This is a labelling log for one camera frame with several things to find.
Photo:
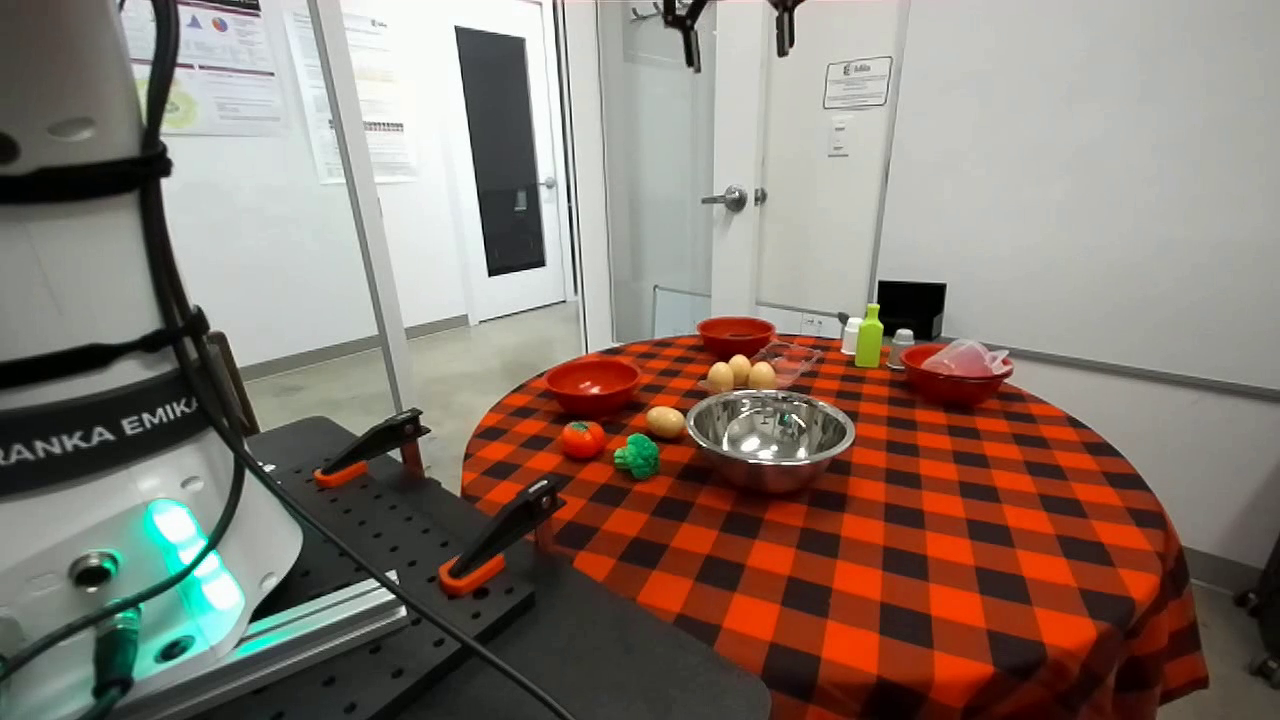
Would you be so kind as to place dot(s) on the orange black plaid tablecloth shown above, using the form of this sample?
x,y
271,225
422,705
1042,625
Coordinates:
x,y
933,563

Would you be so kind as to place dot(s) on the silver metal bowl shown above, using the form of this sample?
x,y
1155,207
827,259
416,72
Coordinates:
x,y
771,435

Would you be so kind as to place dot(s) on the small white door notice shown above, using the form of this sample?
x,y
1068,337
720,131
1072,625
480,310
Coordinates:
x,y
837,143

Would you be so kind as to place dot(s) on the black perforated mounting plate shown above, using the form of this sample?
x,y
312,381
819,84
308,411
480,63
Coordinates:
x,y
385,532

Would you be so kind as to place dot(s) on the white door with dark window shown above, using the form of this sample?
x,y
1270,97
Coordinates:
x,y
503,300

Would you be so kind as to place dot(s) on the paper wall poster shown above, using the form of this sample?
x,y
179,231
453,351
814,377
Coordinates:
x,y
380,106
233,63

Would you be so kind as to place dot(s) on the empty bright red bowl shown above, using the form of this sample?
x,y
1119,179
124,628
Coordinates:
x,y
589,387

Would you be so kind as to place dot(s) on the black hanging hook tool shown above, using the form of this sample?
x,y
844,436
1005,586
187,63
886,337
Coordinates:
x,y
689,29
787,20

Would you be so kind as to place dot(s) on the beige egg in clear tray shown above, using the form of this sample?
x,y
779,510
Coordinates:
x,y
720,377
762,377
742,365

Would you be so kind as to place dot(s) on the red bowl with dark contents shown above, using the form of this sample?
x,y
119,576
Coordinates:
x,y
735,337

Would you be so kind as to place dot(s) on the black orange bar clamp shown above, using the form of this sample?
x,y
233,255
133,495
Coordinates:
x,y
380,441
503,532

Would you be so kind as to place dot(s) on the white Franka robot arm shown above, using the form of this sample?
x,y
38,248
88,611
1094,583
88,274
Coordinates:
x,y
82,267

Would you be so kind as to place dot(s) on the small clear capped bottle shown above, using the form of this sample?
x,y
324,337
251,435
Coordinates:
x,y
900,351

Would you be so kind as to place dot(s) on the red bowl holding plastic bag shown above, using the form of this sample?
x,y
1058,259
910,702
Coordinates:
x,y
955,389

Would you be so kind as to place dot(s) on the white printed door sign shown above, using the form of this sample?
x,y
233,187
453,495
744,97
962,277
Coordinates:
x,y
856,83

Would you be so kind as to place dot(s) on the green toy broccoli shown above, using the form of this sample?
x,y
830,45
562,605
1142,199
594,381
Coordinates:
x,y
639,457

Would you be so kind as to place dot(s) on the white metal frame post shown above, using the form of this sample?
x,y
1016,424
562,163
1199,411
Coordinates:
x,y
362,200

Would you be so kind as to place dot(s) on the clear plastic egg tray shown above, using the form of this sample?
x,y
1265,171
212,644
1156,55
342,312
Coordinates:
x,y
797,361

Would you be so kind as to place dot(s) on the black wall holder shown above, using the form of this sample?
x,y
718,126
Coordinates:
x,y
915,307

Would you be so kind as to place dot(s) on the silver aluminium rail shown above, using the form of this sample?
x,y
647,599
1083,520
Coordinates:
x,y
322,623

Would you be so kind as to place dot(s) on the clear pink plastic bag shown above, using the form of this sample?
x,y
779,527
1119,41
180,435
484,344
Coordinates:
x,y
962,356

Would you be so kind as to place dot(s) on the green plastic bottle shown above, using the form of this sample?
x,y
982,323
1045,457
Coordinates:
x,y
869,341

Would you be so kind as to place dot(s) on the red toy tomato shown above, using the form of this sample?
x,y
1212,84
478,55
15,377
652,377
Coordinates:
x,y
583,441

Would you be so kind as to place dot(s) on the small white bottle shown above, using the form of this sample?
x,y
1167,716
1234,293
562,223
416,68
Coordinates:
x,y
849,337

